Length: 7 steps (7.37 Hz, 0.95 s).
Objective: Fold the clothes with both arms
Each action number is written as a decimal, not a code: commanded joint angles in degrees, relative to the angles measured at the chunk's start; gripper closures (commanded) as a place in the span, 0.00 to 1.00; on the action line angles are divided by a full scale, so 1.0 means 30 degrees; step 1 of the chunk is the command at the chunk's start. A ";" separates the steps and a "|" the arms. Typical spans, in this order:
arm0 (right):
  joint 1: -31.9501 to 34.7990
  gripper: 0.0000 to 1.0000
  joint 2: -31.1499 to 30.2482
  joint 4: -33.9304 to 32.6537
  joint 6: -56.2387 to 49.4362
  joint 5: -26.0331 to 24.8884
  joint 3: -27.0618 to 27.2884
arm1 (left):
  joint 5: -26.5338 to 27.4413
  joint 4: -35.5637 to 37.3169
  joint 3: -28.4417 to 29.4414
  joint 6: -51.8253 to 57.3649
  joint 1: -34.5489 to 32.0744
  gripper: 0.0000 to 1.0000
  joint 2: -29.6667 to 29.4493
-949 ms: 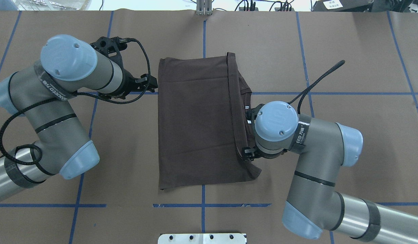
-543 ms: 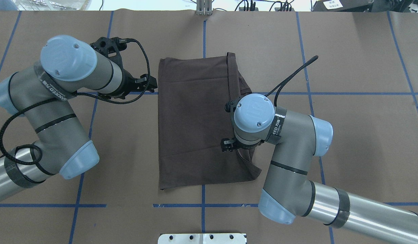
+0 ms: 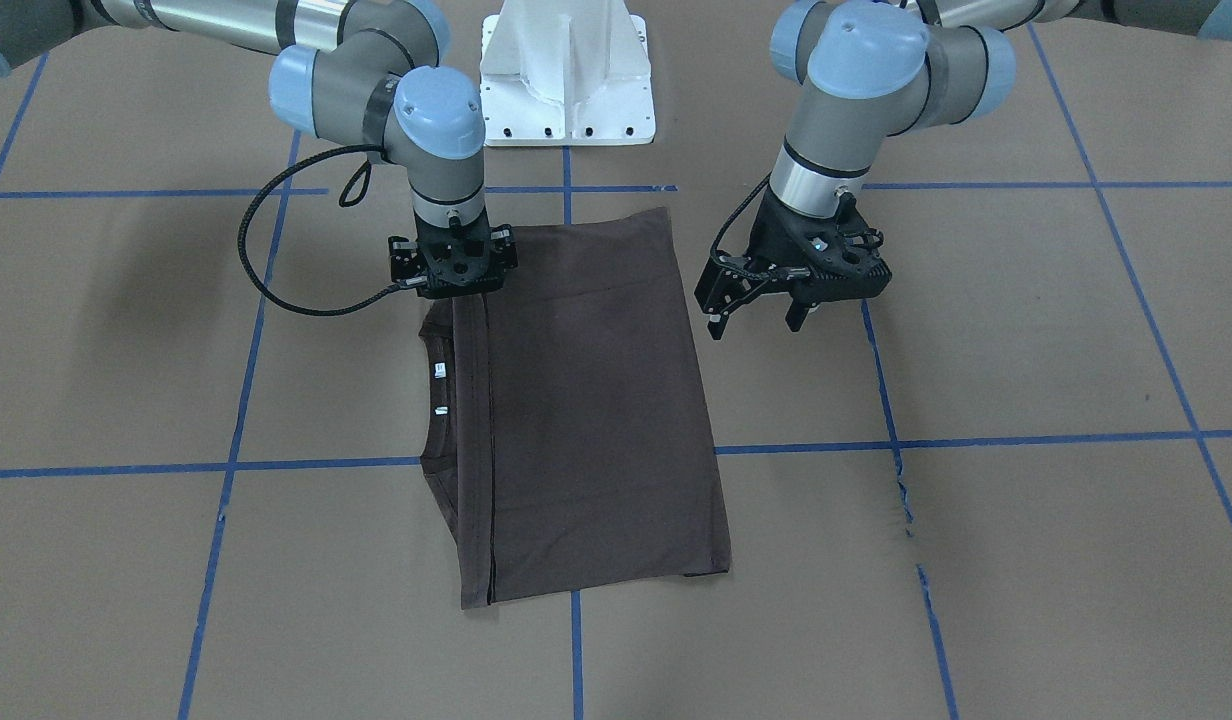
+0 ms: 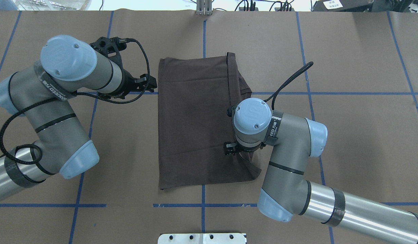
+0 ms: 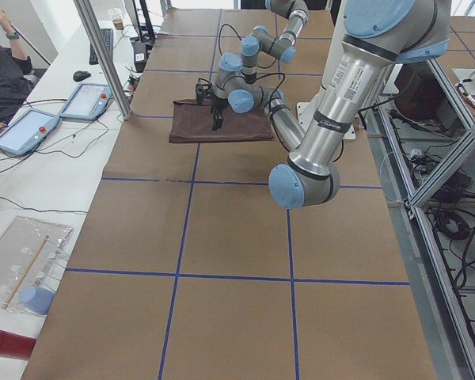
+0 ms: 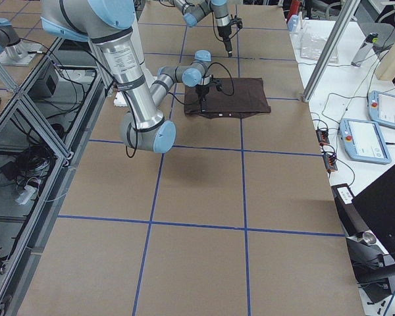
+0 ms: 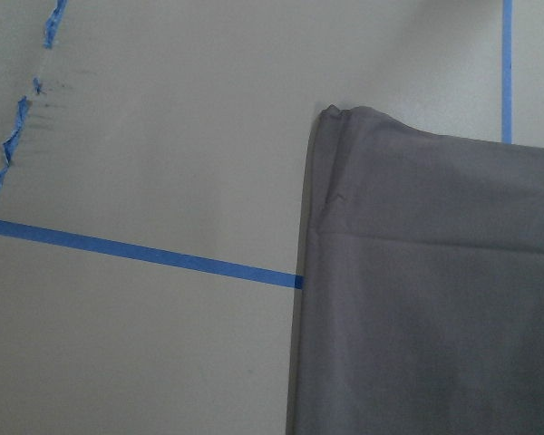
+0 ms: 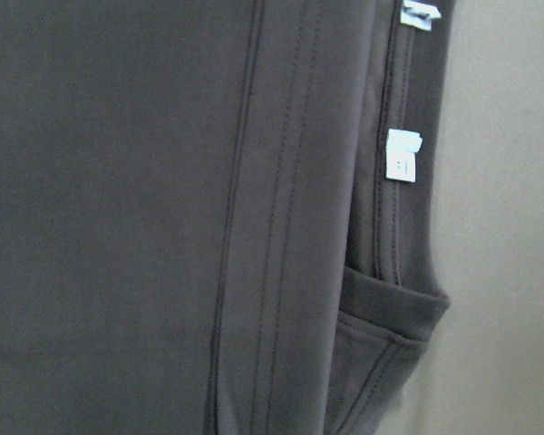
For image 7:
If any blue tape line lengthwise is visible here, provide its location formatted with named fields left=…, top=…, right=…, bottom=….
left=0, top=1, right=67, bottom=191

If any dark brown t-shirt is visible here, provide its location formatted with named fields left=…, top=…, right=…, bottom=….
left=295, top=107, right=544, bottom=434

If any blue tape line crosswise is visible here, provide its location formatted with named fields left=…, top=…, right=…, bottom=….
left=0, top=220, right=304, bottom=290

